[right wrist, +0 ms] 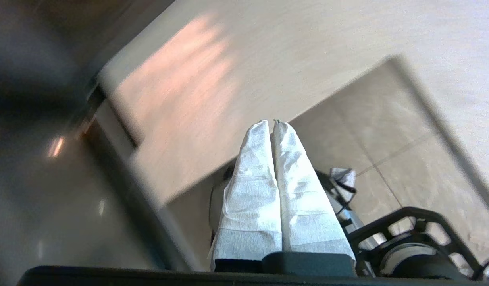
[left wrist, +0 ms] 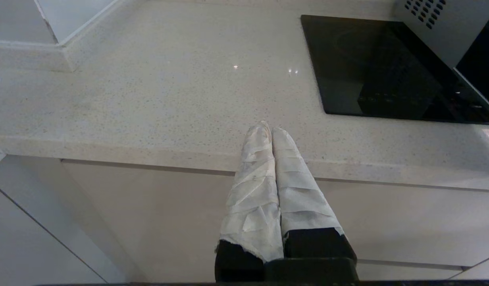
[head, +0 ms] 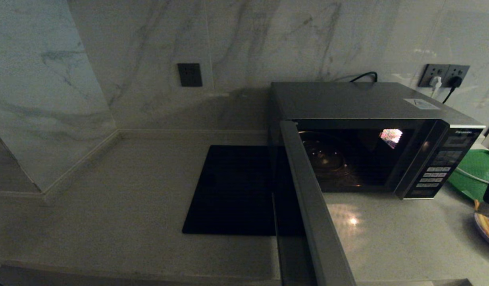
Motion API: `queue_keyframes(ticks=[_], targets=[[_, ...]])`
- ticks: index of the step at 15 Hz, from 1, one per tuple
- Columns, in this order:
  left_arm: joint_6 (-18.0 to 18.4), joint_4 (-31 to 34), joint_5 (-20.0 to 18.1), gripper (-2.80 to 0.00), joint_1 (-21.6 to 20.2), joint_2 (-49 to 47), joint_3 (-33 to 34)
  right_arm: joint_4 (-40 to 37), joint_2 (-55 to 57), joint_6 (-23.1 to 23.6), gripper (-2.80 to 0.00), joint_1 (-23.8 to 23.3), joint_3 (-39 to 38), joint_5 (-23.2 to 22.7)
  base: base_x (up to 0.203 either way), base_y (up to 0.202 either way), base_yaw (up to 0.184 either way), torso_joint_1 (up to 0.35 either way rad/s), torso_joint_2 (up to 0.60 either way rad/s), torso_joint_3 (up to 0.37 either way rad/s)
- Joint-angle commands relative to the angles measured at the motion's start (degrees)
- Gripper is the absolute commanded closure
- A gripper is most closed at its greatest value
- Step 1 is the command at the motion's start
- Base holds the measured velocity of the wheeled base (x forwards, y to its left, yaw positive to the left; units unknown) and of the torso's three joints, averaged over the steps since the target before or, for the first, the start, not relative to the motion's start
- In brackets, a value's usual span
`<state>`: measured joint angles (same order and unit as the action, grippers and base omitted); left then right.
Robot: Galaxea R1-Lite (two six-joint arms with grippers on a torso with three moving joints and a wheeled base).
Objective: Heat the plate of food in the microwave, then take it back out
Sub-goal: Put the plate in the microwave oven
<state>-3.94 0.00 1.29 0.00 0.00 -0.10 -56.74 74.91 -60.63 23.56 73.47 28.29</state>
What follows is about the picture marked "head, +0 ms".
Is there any dark single wall socket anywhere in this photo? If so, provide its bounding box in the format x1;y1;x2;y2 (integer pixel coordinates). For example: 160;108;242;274
178;63;203;87

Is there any black plug with cable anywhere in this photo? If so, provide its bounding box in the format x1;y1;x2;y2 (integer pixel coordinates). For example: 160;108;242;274
442;76;463;104

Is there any black square mat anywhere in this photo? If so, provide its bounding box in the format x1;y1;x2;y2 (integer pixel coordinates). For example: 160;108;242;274
182;145;277;236

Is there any silver microwave oven body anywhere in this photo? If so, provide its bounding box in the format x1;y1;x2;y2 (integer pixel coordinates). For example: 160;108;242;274
267;81;486;200

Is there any grey double wall socket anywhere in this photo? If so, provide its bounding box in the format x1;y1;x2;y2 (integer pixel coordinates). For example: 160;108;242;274
418;64;470;89

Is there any black cable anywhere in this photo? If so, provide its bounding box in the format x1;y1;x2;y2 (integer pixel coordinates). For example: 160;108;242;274
350;71;377;83

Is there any green plastic tray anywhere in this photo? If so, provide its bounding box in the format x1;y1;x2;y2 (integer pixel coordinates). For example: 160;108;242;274
446;149;489;204

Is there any french fry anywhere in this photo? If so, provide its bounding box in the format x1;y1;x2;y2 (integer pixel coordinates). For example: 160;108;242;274
474;200;489;238

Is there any white plug with cable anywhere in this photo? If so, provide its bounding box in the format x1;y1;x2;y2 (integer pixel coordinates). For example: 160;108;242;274
429;76;443;99

